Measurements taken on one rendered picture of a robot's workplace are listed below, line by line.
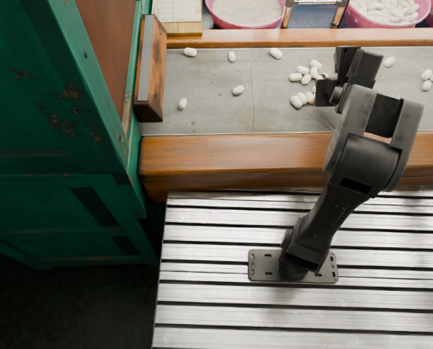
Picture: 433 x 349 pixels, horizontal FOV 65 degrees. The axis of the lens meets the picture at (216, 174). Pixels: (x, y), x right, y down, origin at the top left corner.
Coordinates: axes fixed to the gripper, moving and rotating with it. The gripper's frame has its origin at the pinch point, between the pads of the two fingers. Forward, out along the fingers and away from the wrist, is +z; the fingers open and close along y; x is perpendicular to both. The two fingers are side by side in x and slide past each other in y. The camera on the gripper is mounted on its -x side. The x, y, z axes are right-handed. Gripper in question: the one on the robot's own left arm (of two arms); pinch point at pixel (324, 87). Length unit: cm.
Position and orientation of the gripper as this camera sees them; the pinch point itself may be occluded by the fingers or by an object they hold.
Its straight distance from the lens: 97.8
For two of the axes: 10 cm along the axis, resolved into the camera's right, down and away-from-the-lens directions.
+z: -0.4, -3.7, 9.3
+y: -10.0, 0.3, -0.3
